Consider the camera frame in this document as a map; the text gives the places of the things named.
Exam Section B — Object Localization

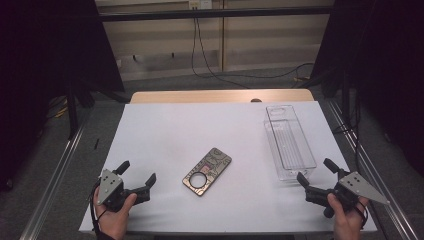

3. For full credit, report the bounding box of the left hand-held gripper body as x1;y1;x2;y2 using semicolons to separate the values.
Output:
96;168;135;214

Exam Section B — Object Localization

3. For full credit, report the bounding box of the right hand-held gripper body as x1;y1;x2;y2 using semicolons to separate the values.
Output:
324;169;391;220

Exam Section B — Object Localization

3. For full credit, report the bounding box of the clear plastic box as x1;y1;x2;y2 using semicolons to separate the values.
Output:
263;104;318;183

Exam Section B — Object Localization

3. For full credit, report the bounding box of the person's left hand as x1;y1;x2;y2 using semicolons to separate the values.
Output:
92;186;138;240

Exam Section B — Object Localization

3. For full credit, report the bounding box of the person's right hand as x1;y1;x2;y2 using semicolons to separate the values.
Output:
327;193;370;240

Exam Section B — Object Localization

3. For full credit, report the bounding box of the black metal stand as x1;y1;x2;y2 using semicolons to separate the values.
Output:
64;83;80;140

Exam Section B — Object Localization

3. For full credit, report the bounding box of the black curtain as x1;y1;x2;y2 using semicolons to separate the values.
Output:
0;0;126;192
311;0;424;178

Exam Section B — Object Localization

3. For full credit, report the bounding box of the black horizontal bar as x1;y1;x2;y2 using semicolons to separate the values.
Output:
98;5;334;23

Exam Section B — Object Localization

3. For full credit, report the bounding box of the aluminium floor rail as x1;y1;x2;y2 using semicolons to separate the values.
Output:
326;99;422;240
19;123;86;240

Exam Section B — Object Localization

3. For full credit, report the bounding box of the right hand-held gripper cable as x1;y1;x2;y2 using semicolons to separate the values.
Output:
353;199;370;231

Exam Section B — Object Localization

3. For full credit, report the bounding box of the yellow cable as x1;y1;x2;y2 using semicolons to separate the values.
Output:
46;96;70;120

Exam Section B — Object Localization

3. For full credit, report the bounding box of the black floor cable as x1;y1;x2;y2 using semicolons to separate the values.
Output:
213;62;315;80

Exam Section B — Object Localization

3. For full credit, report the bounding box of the black hanging wall cable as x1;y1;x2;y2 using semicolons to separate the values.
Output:
190;17;250;90

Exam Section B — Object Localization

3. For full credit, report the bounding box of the white wall socket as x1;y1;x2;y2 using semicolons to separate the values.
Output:
188;0;213;10

